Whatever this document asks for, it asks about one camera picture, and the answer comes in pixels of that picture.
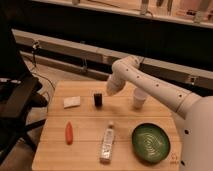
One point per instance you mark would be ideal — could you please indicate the white paper cup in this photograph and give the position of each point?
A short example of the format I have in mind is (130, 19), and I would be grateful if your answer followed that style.
(139, 98)

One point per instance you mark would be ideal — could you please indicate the orange carrot toy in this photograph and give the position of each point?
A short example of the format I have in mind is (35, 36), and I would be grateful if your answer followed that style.
(69, 133)

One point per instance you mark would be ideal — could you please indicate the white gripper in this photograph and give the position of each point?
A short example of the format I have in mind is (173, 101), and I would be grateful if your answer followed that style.
(110, 90)

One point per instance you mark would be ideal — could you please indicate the black office chair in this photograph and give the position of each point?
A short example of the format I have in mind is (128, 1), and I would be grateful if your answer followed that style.
(18, 95)

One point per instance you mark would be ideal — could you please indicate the clear plastic bottle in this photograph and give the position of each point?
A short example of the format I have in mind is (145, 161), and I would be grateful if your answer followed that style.
(107, 143)

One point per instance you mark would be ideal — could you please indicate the black standing eraser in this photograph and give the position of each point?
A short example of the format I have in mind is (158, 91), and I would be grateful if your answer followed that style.
(98, 99)

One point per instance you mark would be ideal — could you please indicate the white sponge block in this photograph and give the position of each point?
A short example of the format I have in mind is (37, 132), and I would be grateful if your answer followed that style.
(71, 101)

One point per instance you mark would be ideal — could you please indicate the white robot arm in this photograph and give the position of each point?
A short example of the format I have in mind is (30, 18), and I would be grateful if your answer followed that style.
(197, 111)

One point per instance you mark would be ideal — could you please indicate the green ribbed plate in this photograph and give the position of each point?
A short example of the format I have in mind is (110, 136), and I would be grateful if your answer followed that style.
(150, 143)

